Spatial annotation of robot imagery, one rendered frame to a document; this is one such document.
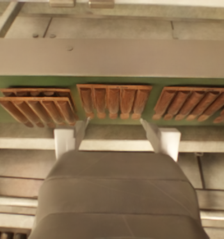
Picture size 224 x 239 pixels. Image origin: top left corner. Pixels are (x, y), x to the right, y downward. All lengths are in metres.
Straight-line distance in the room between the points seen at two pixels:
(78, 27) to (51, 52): 0.52
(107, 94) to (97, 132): 0.12
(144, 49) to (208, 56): 0.09
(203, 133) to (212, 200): 0.16
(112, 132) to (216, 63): 0.21
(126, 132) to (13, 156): 0.29
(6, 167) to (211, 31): 0.85
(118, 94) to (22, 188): 0.32
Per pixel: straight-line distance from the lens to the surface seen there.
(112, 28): 0.76
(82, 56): 0.24
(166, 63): 0.24
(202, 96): 0.27
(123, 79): 0.24
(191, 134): 0.38
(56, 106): 0.26
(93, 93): 0.25
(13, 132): 0.41
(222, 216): 0.28
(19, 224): 0.33
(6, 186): 0.48
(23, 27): 0.85
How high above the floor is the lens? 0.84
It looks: 29 degrees down
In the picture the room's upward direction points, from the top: 176 degrees counter-clockwise
